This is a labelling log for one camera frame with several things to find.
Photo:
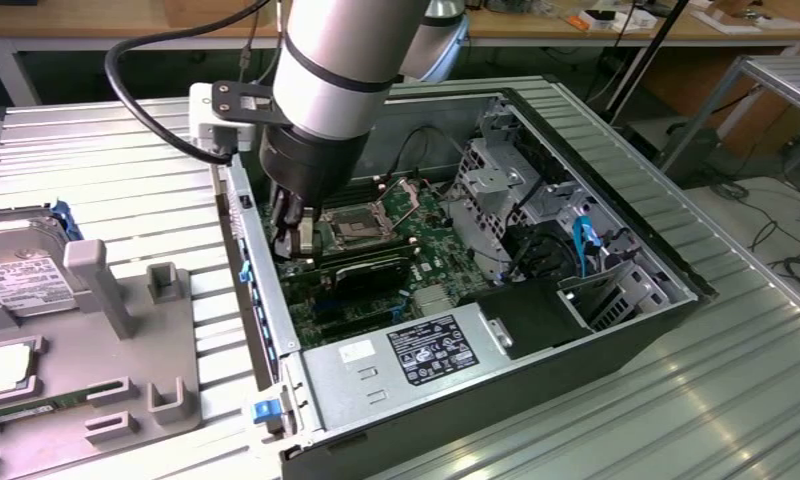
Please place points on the small blue card clip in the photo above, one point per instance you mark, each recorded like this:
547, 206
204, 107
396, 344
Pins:
242, 276

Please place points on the silver disk bay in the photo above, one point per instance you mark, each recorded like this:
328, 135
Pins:
627, 295

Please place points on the green RAM stick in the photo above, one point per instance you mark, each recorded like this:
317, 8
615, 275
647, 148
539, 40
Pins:
33, 407

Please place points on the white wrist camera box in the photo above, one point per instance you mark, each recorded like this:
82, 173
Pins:
206, 120

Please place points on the grey plastic parts rack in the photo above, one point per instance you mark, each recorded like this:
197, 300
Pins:
86, 360

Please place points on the silver chipset heat sink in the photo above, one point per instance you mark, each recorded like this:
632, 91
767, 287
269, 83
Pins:
435, 297

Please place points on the graphics card with black fan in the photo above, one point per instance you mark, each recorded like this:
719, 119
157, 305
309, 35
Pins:
369, 277

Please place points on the silver power supply unit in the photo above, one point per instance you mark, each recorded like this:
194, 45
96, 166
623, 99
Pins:
346, 380

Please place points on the silver perforated drive cage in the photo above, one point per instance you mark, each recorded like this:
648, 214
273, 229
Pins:
493, 195

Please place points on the grey metal frame table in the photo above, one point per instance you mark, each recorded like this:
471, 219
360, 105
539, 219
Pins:
787, 75

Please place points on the silver CPU chip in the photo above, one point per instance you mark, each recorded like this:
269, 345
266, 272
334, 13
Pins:
0, 367

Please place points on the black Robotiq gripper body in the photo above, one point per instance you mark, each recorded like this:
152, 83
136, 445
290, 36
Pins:
313, 160

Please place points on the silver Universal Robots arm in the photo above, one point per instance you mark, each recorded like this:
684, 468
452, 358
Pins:
340, 65

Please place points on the hard disk with blue bracket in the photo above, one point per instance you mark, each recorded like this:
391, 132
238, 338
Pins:
13, 270

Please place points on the CPU socket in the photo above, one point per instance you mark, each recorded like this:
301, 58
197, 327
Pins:
360, 230

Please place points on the open black PC case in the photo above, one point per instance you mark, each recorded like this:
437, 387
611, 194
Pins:
573, 400

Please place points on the long black expansion slot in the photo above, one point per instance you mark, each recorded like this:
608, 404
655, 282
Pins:
353, 327

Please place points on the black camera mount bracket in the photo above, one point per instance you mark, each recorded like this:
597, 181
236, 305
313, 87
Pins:
246, 100

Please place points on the green motherboard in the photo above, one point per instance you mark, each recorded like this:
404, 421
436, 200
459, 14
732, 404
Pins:
440, 245

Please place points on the black plastic shroud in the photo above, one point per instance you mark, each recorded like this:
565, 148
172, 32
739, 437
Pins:
527, 315

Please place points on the flat white box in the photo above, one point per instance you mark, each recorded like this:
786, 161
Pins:
727, 20

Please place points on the black slanted pole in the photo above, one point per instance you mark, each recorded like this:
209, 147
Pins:
647, 55

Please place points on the blue case latch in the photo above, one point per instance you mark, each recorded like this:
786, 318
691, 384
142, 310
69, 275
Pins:
264, 412

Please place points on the metal socket cover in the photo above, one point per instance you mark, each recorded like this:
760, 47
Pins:
400, 205

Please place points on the long wooden desk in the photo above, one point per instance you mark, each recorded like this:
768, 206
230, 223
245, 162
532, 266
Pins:
73, 27

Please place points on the black box under frame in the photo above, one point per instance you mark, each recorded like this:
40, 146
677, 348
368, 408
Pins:
693, 145

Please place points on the dark RAM stick in slot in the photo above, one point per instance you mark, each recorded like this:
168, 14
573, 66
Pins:
373, 253

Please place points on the orange and white box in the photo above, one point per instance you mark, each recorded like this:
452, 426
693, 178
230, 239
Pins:
587, 22

